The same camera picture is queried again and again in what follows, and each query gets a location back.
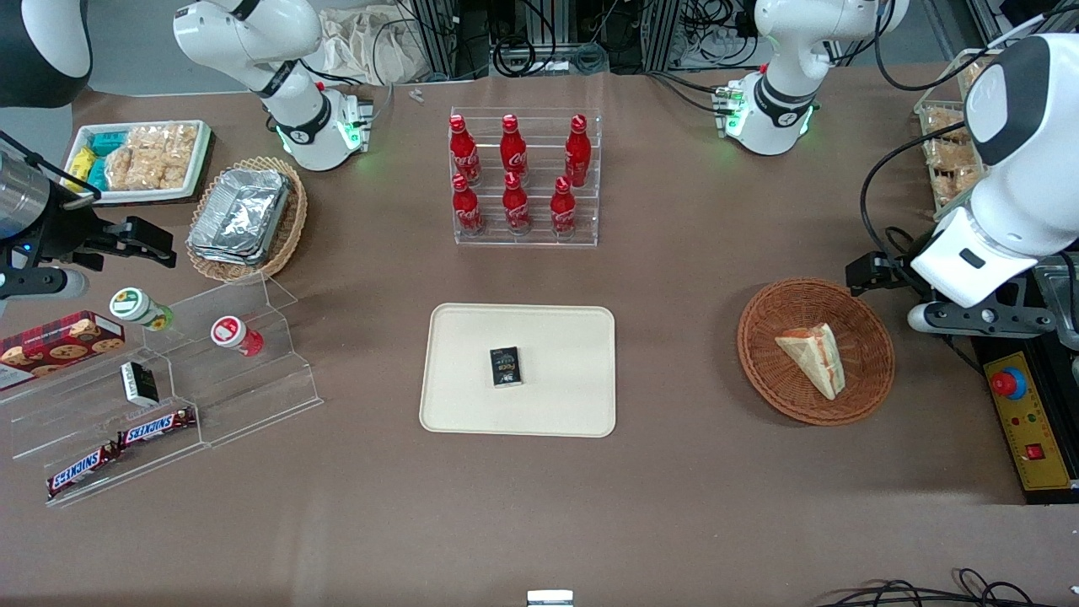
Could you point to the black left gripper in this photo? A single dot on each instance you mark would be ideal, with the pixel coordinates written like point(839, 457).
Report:
point(877, 271)

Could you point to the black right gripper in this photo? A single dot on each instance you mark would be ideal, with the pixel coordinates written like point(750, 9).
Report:
point(63, 239)

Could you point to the triangular sandwich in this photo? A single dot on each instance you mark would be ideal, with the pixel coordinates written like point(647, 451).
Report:
point(813, 358)

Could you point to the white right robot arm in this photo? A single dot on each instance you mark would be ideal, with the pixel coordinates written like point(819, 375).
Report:
point(253, 38)

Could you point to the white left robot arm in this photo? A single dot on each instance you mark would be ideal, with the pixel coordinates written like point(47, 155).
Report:
point(1028, 194)

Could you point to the white rectangular snack tray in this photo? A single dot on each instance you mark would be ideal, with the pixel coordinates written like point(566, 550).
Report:
point(139, 196)

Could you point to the light wicker basket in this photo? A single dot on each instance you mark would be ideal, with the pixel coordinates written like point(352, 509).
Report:
point(291, 228)

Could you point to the brown wicker basket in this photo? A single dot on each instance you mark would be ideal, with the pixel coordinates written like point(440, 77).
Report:
point(775, 379)

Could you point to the beige plastic tray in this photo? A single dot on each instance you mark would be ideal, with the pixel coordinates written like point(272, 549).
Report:
point(556, 405)

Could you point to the green lidded cup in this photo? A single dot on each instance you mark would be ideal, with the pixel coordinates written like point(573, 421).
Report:
point(139, 308)

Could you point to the clear bag rice crackers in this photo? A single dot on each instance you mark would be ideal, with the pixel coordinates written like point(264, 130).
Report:
point(131, 167)
point(173, 150)

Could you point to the teal snack packet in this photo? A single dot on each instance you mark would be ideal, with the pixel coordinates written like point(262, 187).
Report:
point(97, 175)
point(108, 142)

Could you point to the stacked aluminium foil trays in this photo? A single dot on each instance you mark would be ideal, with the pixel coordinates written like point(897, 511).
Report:
point(238, 215)

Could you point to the yellow snack packet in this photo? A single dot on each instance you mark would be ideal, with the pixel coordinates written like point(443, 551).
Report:
point(80, 163)

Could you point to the bagged rice cracker pack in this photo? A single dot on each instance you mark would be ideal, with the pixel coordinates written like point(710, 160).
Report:
point(942, 124)
point(957, 184)
point(948, 158)
point(976, 72)

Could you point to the red lidded cup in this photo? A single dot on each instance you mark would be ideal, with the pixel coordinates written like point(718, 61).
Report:
point(236, 335)

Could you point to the black countertop appliance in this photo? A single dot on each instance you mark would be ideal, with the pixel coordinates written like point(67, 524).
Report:
point(1011, 291)

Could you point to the red cookie box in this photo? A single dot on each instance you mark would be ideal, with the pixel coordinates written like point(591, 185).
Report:
point(50, 344)

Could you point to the small black white box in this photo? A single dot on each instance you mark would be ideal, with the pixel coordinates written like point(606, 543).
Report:
point(139, 384)

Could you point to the snickers chocolate bar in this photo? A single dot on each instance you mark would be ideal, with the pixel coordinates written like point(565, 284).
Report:
point(80, 469)
point(156, 427)

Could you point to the steel pan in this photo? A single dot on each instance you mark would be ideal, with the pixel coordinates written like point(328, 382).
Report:
point(1060, 291)

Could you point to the clear acrylic stepped shelf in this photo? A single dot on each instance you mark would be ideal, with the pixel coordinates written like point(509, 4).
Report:
point(253, 396)

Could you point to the yellow emergency stop box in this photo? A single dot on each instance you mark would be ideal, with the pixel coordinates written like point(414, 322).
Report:
point(1033, 421)

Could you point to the beige cloth bag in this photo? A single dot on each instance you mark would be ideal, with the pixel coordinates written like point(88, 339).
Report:
point(371, 42)

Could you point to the red cola bottle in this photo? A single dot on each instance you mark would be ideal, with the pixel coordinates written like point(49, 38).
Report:
point(562, 211)
point(464, 153)
point(466, 209)
point(577, 152)
point(515, 206)
point(512, 150)

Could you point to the clear acrylic bottle rack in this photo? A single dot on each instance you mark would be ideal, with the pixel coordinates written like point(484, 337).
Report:
point(539, 236)

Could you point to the small black box gold print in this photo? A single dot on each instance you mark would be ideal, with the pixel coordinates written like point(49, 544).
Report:
point(506, 367)

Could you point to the small white silver device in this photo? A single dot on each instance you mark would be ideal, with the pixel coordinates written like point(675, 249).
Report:
point(550, 598)

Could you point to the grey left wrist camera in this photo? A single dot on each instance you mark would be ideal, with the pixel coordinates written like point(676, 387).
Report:
point(978, 318)

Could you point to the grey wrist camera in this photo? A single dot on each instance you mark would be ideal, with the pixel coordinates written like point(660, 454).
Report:
point(38, 282)
point(978, 318)

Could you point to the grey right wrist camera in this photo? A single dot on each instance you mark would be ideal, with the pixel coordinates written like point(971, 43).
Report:
point(38, 282)

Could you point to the aluminium frame post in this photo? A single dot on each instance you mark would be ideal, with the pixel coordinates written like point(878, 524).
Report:
point(659, 34)
point(438, 34)

